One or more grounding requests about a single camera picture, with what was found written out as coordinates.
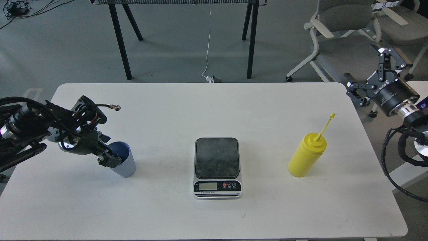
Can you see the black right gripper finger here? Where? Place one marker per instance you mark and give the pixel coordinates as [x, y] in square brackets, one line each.
[361, 94]
[391, 62]

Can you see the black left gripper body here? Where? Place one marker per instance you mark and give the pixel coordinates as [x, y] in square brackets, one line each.
[79, 128]

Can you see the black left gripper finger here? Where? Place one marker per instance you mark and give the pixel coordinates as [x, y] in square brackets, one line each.
[104, 138]
[107, 157]

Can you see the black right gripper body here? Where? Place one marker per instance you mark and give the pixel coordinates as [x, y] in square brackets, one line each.
[390, 94]

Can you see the blue plastic cup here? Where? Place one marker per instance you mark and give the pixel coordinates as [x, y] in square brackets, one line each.
[127, 168]

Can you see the yellow squeeze bottle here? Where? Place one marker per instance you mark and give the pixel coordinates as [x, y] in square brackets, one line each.
[309, 150]

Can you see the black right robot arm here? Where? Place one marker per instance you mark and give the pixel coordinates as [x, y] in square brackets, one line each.
[412, 144]

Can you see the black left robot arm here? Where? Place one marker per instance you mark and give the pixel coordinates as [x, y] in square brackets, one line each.
[26, 123]

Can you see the digital kitchen scale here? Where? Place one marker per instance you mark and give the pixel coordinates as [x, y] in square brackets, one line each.
[217, 169]

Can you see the grey office chair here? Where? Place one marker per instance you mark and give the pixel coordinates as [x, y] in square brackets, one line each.
[342, 32]
[402, 26]

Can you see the black-legged background table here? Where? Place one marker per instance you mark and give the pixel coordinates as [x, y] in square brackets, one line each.
[193, 21]

